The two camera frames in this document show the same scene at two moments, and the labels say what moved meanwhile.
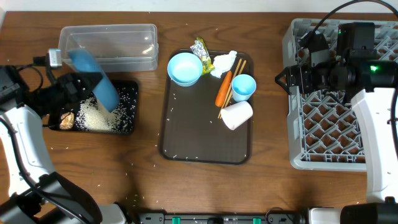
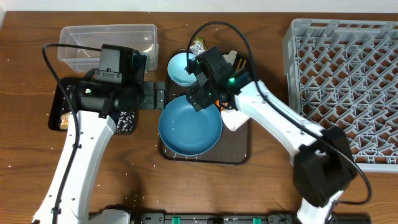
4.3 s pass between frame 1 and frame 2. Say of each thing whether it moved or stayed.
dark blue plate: moved
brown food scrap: stayed
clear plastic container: stayed
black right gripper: moved
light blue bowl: stayed
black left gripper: moved
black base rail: stayed
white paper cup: stayed
